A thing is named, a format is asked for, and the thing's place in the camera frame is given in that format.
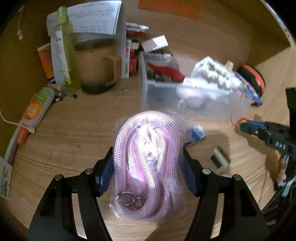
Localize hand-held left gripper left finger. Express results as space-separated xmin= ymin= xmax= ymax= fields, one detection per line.
xmin=27 ymin=146 xmax=115 ymax=241

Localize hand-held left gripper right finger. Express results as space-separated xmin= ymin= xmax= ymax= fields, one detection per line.
xmin=181 ymin=148 xmax=270 ymax=241

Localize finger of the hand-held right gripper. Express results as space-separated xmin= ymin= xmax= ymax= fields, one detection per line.
xmin=248 ymin=120 xmax=270 ymax=133
xmin=239 ymin=123 xmax=266 ymax=142

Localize orange cord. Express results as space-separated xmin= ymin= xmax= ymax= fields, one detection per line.
xmin=231 ymin=91 xmax=249 ymax=127

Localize pink rope lanyard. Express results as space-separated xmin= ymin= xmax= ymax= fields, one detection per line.
xmin=109 ymin=109 xmax=189 ymax=224

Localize white drawstring bag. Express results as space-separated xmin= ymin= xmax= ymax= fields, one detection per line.
xmin=191 ymin=56 xmax=243 ymax=93

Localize clear plastic container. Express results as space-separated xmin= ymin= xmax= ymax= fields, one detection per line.
xmin=138 ymin=51 xmax=253 ymax=121

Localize small beige box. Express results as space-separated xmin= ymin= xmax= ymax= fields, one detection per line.
xmin=210 ymin=146 xmax=231 ymax=168

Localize small blue packet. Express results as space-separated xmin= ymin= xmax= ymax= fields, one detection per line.
xmin=185 ymin=124 xmax=206 ymax=148

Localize black orange zip case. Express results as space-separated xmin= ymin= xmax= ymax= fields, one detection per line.
xmin=237 ymin=64 xmax=266 ymax=99

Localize metal tipped pens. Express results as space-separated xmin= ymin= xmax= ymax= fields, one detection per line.
xmin=47 ymin=83 xmax=78 ymax=102

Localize orange capped pen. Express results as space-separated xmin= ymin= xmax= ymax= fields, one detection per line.
xmin=4 ymin=124 xmax=30 ymax=165

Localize orange green tube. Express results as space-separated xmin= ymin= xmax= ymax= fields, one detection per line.
xmin=19 ymin=87 xmax=55 ymax=134

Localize brown mug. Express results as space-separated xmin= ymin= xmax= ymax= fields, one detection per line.
xmin=73 ymin=38 xmax=122 ymax=95

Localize white printed tag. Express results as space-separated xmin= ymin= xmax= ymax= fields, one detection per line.
xmin=0 ymin=156 xmax=12 ymax=200

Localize white printed packet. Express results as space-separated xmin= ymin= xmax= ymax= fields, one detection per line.
xmin=50 ymin=31 xmax=71 ymax=85

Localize yellow-green spray bottle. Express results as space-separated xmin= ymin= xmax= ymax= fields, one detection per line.
xmin=55 ymin=6 xmax=81 ymax=91

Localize orange tube box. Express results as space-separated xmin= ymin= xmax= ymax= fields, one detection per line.
xmin=37 ymin=43 xmax=56 ymax=84

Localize stack of booklets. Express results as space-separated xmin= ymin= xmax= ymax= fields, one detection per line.
xmin=125 ymin=22 xmax=149 ymax=79

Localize small white box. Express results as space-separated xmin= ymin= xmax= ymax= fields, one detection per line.
xmin=141 ymin=35 xmax=169 ymax=53

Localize white paper receipt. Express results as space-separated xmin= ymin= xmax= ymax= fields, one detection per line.
xmin=47 ymin=0 xmax=122 ymax=36

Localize white cable with clip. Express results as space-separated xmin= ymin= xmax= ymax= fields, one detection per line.
xmin=17 ymin=3 xmax=25 ymax=40

